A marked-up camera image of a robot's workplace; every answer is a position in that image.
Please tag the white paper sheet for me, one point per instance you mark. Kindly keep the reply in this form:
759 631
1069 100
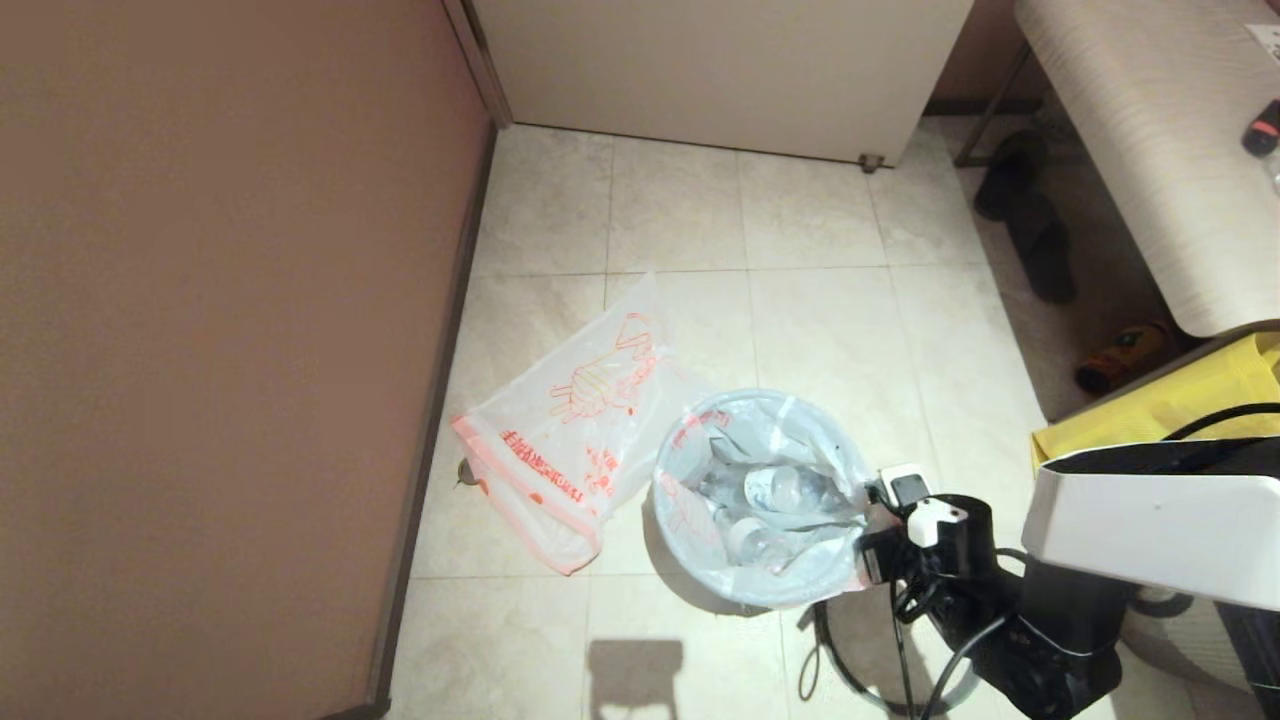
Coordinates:
1268 42

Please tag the clear labelled plastic bottle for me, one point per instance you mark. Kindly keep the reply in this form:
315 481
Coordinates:
775 487

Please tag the black round trash bin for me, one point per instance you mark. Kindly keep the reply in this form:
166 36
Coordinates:
672 575

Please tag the white red-printed trash bag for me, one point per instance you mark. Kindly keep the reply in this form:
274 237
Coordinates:
745 420
560 430

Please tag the light woodgrain table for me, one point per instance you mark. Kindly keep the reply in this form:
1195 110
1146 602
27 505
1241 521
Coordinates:
1150 150

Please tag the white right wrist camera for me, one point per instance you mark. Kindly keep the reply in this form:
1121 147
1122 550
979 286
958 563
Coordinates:
925 505

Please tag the small metal floor doorstop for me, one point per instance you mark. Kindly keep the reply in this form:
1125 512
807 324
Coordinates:
467 473

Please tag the black slipper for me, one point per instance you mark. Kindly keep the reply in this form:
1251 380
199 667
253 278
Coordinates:
1044 255
1010 175

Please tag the yellow nonwoven bag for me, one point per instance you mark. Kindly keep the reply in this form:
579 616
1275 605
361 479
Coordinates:
1150 410

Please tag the small metal door fitting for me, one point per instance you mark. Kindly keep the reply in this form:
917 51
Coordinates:
871 163

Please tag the grey ribbed cushion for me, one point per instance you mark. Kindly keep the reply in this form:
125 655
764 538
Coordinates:
1180 630

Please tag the white door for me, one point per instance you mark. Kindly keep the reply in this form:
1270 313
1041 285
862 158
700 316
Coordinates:
720 70

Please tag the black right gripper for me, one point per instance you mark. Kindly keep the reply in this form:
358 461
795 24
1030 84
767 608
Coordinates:
965 560

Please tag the black bottle with red band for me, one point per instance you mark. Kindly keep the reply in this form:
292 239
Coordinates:
1262 128

